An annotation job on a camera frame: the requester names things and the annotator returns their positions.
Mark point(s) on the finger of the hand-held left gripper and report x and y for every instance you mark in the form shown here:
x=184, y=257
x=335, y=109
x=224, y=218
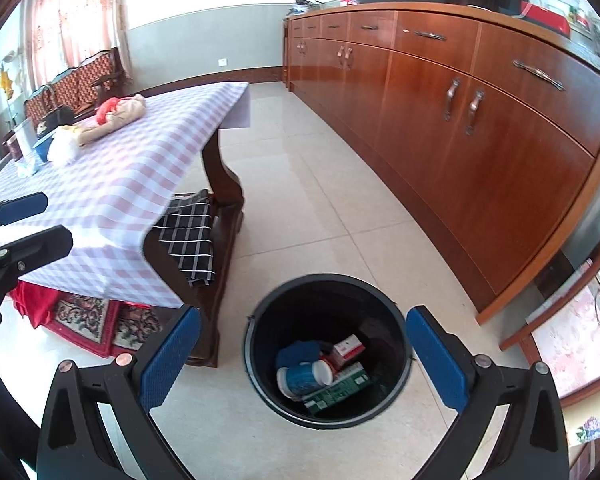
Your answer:
x=45, y=245
x=22, y=206

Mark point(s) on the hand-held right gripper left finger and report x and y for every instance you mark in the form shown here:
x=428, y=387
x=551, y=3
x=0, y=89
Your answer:
x=172, y=355

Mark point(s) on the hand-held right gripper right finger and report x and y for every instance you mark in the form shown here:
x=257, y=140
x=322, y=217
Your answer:
x=437, y=360

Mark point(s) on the light blue face mask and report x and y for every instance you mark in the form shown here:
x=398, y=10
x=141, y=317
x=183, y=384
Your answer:
x=29, y=167

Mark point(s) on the blue cup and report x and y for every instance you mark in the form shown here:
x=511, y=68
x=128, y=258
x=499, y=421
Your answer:
x=41, y=150

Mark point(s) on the clear plastic bag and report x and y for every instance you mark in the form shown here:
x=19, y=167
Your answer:
x=62, y=150

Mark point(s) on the yellow cloth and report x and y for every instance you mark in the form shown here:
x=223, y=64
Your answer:
x=70, y=130

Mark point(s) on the red white carton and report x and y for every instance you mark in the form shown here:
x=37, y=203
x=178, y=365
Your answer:
x=347, y=350

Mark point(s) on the green white carton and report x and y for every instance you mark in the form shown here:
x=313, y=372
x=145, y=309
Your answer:
x=340, y=387

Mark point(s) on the black plastic bucket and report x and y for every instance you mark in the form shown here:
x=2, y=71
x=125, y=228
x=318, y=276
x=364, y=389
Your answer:
x=280, y=310

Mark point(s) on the blue cloth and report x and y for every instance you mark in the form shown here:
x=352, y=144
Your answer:
x=295, y=355

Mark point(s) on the red and beige cloth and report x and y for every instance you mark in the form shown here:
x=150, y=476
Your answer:
x=115, y=120

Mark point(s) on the blue white canister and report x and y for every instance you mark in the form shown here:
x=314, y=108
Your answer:
x=300, y=380

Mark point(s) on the dark red tin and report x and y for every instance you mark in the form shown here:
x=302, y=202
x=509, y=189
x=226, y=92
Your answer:
x=9, y=147

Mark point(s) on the black handbag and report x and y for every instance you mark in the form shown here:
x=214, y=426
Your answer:
x=57, y=117

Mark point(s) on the pink checkered tablecloth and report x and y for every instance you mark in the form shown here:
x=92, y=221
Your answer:
x=130, y=170

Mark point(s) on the black plaid cloth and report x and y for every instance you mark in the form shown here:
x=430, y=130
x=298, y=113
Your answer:
x=187, y=240

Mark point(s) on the coat stand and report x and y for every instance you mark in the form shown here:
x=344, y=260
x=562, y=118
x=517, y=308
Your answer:
x=5, y=80

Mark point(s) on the wooden bench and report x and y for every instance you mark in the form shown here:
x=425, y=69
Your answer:
x=80, y=85

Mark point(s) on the floral print box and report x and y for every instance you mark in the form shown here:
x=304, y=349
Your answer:
x=592, y=430

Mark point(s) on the pink floral curtain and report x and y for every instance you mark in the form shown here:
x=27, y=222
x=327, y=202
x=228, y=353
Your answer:
x=75, y=15

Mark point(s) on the wooden sideboard cabinet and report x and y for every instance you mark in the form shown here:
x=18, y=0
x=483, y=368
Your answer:
x=430, y=125

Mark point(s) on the small potted plant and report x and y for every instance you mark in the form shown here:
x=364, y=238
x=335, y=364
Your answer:
x=302, y=4

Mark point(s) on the red box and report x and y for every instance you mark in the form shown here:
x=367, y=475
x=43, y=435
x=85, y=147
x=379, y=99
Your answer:
x=545, y=19

